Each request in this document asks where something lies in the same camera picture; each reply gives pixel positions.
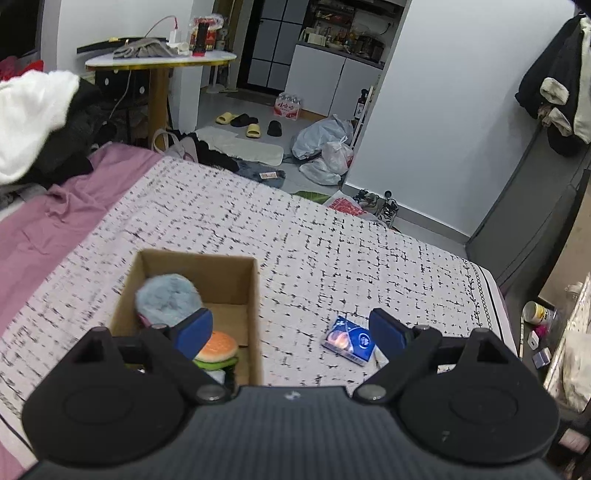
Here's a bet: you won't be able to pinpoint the grey plush with pink heart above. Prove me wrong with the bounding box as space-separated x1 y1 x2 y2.
135 274 204 329

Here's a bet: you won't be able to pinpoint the white fan base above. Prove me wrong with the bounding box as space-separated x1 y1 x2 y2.
206 65 232 94

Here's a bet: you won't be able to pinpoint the black flat board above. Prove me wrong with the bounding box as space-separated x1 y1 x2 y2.
76 37 139 52

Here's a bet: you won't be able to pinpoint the grey leaning panel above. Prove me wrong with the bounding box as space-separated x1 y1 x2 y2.
465 124 591 287

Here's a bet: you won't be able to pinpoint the red white printed paper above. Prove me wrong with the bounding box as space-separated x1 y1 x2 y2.
322 195 370 217

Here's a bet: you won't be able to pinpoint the white charger with cable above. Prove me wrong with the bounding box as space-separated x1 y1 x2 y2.
145 15 182 46

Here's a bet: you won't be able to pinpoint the dark shoes pile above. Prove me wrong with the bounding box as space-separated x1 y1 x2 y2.
353 187 400 227

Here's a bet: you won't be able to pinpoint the blue tissue packet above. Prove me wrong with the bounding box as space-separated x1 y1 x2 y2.
321 315 377 366

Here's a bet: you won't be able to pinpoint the brown wooden board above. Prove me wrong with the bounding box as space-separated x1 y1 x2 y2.
538 240 591 315

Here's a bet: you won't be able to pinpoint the hamburger plush toy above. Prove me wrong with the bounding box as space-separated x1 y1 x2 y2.
191 332 241 372

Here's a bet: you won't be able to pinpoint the kitchen counter clutter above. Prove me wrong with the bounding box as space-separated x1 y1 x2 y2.
298 0 407 63

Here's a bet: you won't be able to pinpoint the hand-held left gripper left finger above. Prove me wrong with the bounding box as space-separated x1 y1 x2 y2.
68 307 230 407

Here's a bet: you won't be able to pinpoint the blue jeans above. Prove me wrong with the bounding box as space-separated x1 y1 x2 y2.
235 159 287 190

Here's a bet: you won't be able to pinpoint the patterned plastic bag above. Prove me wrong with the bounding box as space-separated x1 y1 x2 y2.
542 272 591 411

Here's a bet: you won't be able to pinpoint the black framed glass door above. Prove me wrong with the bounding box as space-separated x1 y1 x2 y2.
237 0 305 93

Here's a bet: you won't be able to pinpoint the pink bed sheet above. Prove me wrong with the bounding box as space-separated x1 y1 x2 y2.
0 143 164 480

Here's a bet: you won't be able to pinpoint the red cloth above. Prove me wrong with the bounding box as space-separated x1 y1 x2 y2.
0 55 44 81

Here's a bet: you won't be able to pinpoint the white kitchen cabinet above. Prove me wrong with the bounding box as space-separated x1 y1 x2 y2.
285 41 386 118

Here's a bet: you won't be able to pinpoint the flat white plastic bag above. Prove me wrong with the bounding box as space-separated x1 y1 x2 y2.
299 158 345 185

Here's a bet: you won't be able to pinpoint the green leaf shaped item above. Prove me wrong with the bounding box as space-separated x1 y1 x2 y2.
293 190 338 205

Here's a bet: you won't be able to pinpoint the oval white table gold leg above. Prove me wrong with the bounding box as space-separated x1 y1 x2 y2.
85 50 238 151

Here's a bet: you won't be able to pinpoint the red clear gift packet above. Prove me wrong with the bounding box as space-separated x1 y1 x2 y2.
191 15 227 51

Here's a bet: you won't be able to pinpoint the hanging black beige coats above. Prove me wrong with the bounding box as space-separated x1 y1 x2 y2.
516 14 591 158

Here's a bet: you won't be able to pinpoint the black clothes pile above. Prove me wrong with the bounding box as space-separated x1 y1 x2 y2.
34 78 116 178

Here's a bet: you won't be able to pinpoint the white knotted plastic bag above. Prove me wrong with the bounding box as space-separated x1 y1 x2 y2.
322 136 354 174

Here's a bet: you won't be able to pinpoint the grey cloth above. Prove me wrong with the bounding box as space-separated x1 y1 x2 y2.
112 38 178 59

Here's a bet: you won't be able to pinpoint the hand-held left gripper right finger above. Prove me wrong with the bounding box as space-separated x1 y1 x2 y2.
352 307 523 405

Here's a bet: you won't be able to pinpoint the white fluffy garment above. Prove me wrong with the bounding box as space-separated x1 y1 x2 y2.
0 70 80 185

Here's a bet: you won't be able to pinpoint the white tote bag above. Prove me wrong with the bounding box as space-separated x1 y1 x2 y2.
152 129 199 162

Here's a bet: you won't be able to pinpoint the water bottle pack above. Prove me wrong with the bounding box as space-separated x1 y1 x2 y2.
273 92 304 121

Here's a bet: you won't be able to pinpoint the yellow white cup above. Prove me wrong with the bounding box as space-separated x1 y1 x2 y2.
522 301 557 325

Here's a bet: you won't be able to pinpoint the large grey plastic bag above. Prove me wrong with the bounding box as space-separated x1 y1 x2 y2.
292 114 354 160

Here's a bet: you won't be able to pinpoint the brown cardboard box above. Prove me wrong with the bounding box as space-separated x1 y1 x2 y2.
110 249 264 388

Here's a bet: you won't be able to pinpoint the pale floor mat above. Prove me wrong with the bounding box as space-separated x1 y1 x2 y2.
196 127 284 166

